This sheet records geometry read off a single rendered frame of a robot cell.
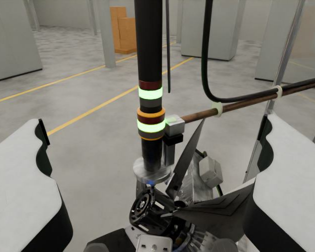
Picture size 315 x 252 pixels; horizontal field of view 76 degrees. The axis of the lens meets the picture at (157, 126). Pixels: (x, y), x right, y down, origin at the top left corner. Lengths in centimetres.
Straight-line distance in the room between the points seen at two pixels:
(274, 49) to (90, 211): 508
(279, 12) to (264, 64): 110
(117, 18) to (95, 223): 751
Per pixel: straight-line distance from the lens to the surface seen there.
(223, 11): 745
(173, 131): 33
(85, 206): 227
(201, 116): 37
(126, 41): 846
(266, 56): 577
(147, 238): 61
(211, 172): 83
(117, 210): 216
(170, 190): 64
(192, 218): 43
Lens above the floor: 172
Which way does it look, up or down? 31 degrees down
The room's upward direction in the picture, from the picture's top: straight up
